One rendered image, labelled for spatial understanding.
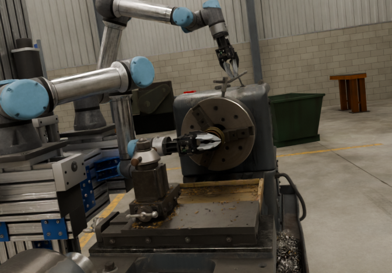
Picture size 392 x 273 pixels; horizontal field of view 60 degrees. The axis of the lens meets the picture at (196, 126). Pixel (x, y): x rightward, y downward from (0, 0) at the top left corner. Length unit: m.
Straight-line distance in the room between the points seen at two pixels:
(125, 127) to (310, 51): 10.66
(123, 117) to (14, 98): 0.48
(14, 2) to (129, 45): 10.24
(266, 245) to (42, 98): 0.75
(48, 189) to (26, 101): 0.29
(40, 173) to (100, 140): 0.50
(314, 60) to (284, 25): 1.50
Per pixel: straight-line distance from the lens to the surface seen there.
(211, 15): 1.57
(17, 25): 1.66
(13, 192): 1.27
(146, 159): 0.87
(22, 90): 1.10
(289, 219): 1.92
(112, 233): 0.92
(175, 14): 1.46
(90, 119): 1.65
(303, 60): 11.76
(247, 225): 0.82
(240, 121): 1.41
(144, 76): 1.29
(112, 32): 1.74
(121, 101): 1.42
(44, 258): 0.42
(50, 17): 12.84
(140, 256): 0.90
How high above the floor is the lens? 1.30
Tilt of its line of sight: 7 degrees down
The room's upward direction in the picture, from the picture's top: 8 degrees counter-clockwise
